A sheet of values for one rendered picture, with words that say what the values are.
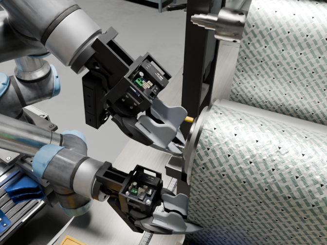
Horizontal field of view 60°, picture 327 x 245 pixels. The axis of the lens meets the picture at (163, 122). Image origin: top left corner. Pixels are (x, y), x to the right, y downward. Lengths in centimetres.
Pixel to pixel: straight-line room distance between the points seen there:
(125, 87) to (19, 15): 17
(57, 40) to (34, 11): 4
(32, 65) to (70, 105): 159
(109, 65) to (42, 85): 67
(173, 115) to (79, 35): 18
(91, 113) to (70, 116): 199
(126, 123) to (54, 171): 23
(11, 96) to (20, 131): 36
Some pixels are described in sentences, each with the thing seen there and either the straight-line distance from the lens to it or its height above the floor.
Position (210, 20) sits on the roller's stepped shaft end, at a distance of 62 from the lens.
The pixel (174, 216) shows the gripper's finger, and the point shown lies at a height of 114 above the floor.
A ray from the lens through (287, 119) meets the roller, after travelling 57.
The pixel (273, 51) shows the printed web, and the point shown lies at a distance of 55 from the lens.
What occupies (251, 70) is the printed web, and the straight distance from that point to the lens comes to 57.
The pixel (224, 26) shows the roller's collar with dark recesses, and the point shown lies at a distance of 59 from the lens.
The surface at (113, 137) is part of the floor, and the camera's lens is 222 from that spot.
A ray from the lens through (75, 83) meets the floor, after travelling 283.
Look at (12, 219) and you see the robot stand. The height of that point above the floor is 51.
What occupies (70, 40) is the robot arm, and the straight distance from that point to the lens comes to 41.
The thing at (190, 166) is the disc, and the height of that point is 127.
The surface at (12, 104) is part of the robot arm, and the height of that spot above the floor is 98.
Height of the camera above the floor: 159
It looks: 44 degrees down
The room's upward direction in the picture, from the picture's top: straight up
